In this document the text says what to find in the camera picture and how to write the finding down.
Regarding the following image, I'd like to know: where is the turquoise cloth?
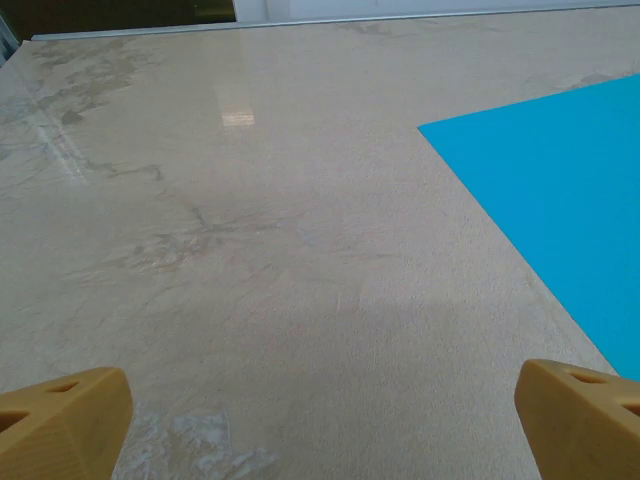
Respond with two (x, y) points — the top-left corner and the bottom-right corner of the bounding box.
(417, 73), (640, 382)

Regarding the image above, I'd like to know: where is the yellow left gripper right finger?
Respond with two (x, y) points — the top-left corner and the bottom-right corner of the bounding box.
(514, 358), (640, 480)

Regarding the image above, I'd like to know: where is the aluminium table end rail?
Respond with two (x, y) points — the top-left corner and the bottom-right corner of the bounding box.
(30, 3), (640, 42)

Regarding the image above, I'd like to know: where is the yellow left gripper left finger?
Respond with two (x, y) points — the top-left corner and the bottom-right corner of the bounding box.
(0, 367), (135, 480)

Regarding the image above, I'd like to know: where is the aluminium table side rail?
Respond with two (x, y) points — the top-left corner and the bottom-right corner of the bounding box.
(0, 12), (24, 66)

